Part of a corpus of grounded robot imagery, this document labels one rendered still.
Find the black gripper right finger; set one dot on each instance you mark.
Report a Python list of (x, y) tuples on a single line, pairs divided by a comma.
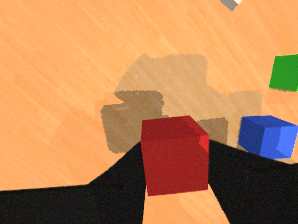
[(252, 189)]

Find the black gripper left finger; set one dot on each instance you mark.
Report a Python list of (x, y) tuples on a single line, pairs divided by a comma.
[(117, 196)]

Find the green block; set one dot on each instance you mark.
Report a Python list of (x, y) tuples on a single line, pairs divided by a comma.
[(284, 74)]

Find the blue block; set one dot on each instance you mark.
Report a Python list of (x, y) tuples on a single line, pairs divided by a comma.
[(268, 136)]

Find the red block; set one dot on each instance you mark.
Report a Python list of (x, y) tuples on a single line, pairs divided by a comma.
[(175, 155)]

